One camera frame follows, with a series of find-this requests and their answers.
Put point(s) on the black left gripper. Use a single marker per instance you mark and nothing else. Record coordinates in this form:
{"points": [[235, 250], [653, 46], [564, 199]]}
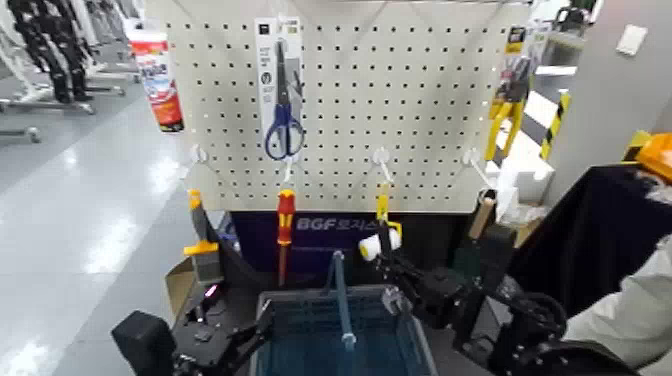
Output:
{"points": [[207, 349]]}

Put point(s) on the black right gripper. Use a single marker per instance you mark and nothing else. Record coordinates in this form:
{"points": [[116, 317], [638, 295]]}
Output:
{"points": [[443, 299]]}

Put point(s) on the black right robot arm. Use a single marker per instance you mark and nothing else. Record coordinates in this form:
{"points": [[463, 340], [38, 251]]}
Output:
{"points": [[525, 336]]}

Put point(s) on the brown cardboard flap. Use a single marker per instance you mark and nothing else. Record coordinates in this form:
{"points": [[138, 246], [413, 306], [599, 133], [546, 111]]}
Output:
{"points": [[178, 286]]}

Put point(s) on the grey scraper with yellow guard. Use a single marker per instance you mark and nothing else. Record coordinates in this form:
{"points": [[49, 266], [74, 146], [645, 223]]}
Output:
{"points": [[202, 246]]}

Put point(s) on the blue plastic shopping basket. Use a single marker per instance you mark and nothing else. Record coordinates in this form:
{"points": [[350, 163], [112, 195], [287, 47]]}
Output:
{"points": [[310, 325]]}

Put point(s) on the dark blue banner panel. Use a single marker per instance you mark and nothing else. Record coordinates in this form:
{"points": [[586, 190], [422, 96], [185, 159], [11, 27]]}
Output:
{"points": [[325, 241]]}

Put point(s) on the red and yellow screwdriver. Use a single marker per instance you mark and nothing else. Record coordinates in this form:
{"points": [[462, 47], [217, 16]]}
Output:
{"points": [[286, 210]]}

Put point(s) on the white pegboard hook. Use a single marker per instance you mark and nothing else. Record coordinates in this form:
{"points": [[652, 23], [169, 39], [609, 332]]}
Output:
{"points": [[288, 167], [198, 154], [472, 159], [381, 159]]}

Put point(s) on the white pegboard panel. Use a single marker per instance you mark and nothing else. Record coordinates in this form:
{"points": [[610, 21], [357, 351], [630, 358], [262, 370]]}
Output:
{"points": [[346, 157]]}

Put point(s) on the white foam blocks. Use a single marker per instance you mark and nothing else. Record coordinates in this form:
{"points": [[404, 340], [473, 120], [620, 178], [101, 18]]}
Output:
{"points": [[525, 173]]}

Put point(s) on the person's white sleeved arm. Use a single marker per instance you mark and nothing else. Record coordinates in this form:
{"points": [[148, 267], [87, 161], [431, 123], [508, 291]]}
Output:
{"points": [[630, 315]]}

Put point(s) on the red and white printed package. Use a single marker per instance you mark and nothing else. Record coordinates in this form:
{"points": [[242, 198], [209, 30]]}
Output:
{"points": [[160, 78]]}

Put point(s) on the orange and yellow box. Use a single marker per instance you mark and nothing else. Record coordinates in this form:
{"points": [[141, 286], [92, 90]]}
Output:
{"points": [[656, 155]]}

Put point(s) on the black humanoid robot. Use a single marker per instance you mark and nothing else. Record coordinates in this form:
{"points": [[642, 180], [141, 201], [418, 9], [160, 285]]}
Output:
{"points": [[58, 47]]}

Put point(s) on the yellow black striped post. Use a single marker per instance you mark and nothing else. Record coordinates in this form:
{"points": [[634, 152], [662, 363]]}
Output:
{"points": [[554, 126]]}

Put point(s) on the white wall plate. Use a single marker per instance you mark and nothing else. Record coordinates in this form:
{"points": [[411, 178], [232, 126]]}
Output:
{"points": [[631, 40]]}

